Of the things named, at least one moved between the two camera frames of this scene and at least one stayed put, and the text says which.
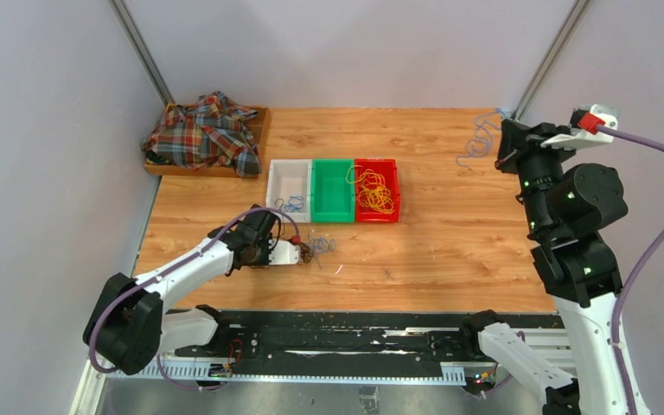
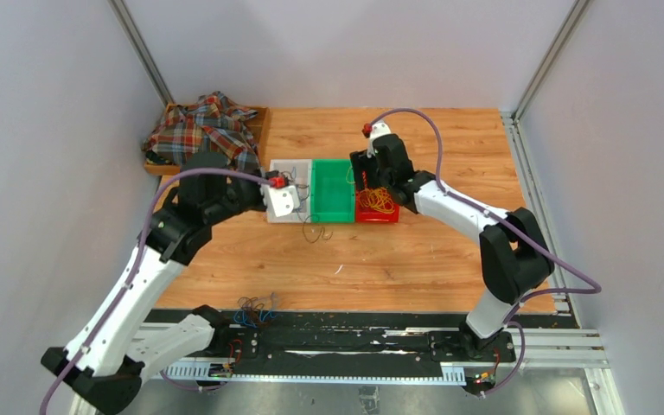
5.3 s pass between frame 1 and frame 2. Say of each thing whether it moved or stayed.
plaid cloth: stayed
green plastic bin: stayed
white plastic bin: stayed
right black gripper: moved
